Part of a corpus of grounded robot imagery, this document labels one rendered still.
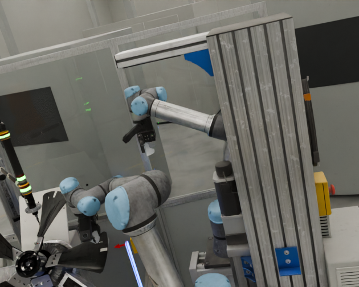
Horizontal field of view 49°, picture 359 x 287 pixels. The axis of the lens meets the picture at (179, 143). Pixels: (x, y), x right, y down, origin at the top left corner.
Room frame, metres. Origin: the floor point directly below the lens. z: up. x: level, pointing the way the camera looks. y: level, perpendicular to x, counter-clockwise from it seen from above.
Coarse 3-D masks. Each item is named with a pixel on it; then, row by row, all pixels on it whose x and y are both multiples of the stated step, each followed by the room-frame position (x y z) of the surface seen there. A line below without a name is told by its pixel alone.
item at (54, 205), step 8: (48, 192) 1.83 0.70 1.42; (56, 192) 1.79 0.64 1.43; (48, 200) 1.79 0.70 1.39; (56, 200) 1.74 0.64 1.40; (64, 200) 1.71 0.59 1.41; (48, 208) 1.75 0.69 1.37; (56, 208) 1.70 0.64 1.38; (48, 216) 1.70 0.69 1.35; (48, 224) 1.66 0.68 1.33; (40, 232) 1.67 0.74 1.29
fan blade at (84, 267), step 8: (104, 232) 1.67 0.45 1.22; (104, 240) 1.62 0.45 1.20; (72, 248) 1.63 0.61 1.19; (80, 248) 1.61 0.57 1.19; (88, 248) 1.59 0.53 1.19; (96, 248) 1.58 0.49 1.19; (64, 256) 1.58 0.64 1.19; (72, 256) 1.57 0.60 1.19; (80, 256) 1.55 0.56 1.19; (88, 256) 1.54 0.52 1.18; (96, 256) 1.54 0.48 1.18; (104, 256) 1.53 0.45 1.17; (64, 264) 1.53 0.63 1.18; (72, 264) 1.52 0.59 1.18; (80, 264) 1.51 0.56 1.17; (88, 264) 1.50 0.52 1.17; (96, 264) 1.50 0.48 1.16; (104, 264) 1.49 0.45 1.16; (96, 272) 1.47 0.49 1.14
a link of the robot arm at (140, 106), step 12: (144, 96) 1.65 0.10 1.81; (132, 108) 1.62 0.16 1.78; (144, 108) 1.60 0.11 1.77; (156, 108) 1.60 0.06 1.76; (168, 108) 1.59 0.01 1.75; (180, 108) 1.58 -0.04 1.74; (168, 120) 1.59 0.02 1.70; (180, 120) 1.56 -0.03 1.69; (192, 120) 1.54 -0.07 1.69; (204, 120) 1.53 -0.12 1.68; (216, 120) 1.51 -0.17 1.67; (216, 132) 1.49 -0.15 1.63
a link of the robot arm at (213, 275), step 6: (204, 276) 1.11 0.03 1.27; (210, 276) 1.10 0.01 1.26; (216, 276) 1.10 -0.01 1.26; (222, 276) 1.09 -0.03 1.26; (198, 282) 1.08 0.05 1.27; (204, 282) 1.07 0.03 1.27; (210, 282) 1.07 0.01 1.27; (216, 282) 1.06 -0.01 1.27; (222, 282) 1.06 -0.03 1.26; (228, 282) 1.06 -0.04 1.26
